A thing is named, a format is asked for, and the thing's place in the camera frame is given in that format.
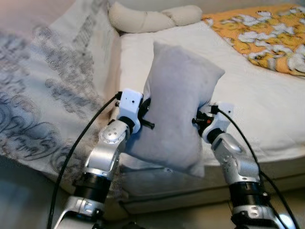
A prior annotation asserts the white quilted mattress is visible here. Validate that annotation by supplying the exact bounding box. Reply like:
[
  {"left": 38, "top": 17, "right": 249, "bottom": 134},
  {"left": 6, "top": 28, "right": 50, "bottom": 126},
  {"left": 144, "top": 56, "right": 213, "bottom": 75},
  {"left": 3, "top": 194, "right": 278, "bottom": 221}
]
[{"left": 117, "top": 21, "right": 305, "bottom": 166}]

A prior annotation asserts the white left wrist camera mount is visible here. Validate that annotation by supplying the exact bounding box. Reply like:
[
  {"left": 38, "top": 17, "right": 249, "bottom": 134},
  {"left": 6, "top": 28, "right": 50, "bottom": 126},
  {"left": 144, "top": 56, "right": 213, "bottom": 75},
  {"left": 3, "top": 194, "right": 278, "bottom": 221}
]
[{"left": 117, "top": 89, "right": 143, "bottom": 134}]

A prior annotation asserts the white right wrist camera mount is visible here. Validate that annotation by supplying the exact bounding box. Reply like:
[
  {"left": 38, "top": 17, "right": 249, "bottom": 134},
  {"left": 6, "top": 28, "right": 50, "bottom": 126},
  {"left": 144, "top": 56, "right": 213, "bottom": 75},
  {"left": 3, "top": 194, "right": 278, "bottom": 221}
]
[{"left": 203, "top": 103, "right": 235, "bottom": 144}]

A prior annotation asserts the grey swirl patterned sheet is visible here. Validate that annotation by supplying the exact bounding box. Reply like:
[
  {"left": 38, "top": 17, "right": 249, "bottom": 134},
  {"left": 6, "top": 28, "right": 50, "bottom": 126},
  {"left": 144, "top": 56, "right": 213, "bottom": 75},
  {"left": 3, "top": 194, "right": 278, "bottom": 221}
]
[{"left": 0, "top": 0, "right": 123, "bottom": 192}]

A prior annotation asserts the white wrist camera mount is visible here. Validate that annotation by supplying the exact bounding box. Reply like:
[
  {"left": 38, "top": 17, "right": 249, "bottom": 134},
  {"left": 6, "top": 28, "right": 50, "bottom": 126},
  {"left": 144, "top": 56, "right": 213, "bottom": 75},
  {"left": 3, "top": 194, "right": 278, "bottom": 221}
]
[
  {"left": 203, "top": 103, "right": 235, "bottom": 144},
  {"left": 117, "top": 89, "right": 143, "bottom": 134}
]

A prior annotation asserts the yellow orange cartoon blanket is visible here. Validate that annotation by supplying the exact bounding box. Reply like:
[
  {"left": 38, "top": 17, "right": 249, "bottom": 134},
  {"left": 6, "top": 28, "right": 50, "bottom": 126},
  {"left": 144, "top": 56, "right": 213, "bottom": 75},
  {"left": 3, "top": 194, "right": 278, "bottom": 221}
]
[{"left": 203, "top": 4, "right": 305, "bottom": 77}]

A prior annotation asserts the grey bed base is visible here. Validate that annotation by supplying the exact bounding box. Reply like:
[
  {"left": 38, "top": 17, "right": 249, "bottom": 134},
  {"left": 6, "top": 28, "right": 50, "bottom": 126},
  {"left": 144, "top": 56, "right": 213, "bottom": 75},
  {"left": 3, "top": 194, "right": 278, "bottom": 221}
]
[{"left": 48, "top": 156, "right": 305, "bottom": 216}]

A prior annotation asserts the beige bolster pillow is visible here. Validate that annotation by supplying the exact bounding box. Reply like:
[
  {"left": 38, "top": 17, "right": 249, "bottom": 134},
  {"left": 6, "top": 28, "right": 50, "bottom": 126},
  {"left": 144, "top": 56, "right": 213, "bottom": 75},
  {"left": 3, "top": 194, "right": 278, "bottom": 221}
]
[{"left": 108, "top": 1, "right": 203, "bottom": 34}]

